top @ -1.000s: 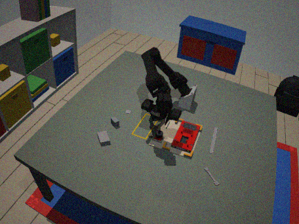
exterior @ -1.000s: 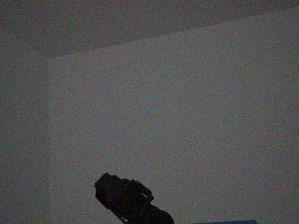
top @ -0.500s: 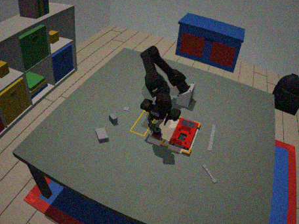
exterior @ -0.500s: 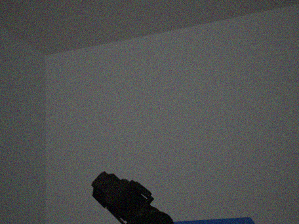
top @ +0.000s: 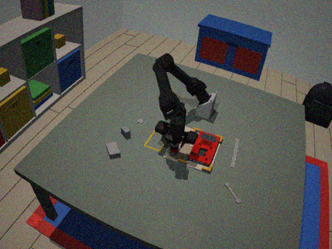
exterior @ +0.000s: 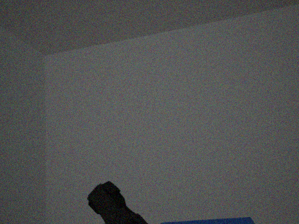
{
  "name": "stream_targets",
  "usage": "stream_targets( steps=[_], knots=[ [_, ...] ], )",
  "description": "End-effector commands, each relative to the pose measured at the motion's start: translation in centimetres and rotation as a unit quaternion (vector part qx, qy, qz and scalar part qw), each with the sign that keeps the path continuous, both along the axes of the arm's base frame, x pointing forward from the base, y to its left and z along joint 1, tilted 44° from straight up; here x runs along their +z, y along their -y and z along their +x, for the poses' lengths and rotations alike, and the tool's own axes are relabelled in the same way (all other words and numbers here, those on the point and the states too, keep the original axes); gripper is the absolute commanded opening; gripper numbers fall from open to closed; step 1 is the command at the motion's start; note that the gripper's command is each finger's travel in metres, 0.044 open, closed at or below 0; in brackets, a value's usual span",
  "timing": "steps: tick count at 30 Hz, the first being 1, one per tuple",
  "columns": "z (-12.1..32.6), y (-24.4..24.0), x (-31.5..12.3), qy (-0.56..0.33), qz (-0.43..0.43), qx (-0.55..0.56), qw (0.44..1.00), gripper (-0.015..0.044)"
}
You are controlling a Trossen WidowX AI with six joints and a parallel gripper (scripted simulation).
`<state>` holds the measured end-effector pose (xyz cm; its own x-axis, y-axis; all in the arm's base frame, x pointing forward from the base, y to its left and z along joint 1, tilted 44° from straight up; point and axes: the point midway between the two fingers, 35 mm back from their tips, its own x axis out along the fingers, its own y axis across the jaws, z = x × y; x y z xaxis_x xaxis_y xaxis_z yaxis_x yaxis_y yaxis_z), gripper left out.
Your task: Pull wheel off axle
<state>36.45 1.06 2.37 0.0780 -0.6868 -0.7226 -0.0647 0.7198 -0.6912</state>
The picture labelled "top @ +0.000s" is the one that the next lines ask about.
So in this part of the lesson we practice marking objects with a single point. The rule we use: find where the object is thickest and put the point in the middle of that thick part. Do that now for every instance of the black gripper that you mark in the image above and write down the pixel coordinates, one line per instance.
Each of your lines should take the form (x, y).
(189, 137)

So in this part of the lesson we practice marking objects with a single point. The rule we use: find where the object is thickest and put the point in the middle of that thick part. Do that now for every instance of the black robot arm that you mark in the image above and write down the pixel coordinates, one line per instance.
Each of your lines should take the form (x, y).
(168, 100)

